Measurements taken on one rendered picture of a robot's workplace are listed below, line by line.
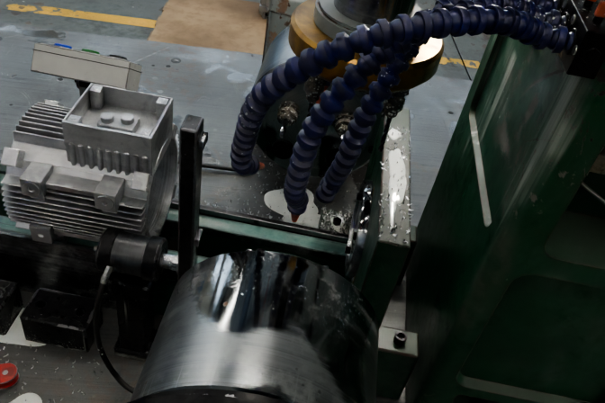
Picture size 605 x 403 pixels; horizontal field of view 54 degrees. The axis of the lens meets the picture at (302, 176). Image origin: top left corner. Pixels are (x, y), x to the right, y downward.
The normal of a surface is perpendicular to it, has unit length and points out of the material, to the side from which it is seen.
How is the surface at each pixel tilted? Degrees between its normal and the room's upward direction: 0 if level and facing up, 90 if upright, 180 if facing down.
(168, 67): 0
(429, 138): 0
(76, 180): 0
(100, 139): 90
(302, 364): 17
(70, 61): 55
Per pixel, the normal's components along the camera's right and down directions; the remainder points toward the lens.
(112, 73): -0.03, 0.07
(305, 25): 0.14, -0.76
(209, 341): -0.27, -0.77
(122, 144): -0.11, 0.63
